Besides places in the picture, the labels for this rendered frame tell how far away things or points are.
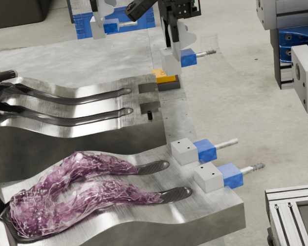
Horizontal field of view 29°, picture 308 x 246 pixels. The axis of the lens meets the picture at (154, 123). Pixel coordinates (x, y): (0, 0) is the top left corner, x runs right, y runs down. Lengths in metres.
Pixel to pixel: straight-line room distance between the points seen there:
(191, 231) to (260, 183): 1.60
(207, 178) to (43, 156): 0.40
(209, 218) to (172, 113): 0.50
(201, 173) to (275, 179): 1.57
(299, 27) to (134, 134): 0.60
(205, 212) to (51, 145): 0.41
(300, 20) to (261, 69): 2.05
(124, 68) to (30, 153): 0.59
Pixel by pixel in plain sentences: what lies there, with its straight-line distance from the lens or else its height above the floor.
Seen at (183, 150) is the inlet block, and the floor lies 0.88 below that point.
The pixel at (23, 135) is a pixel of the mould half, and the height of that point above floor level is 0.90.
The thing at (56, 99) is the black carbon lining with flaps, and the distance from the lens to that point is 1.43.
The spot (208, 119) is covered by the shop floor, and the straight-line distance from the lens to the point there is 3.14.
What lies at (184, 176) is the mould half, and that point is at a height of 0.86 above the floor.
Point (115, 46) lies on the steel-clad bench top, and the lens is 1.98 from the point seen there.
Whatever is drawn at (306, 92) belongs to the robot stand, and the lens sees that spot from 1.16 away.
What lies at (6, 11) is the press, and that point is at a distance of 5.34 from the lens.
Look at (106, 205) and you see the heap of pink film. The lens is 0.99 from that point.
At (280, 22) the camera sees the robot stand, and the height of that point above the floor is 0.92.
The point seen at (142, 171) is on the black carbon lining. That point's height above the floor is 0.85.
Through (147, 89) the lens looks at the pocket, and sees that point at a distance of 1.43.
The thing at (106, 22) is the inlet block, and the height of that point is 0.94.
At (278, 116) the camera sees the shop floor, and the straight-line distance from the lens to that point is 3.11.
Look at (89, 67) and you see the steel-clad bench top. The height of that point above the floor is 0.80.
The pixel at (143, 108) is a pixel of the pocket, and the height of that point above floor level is 0.88.
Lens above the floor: 1.46
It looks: 27 degrees down
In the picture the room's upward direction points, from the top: 9 degrees counter-clockwise
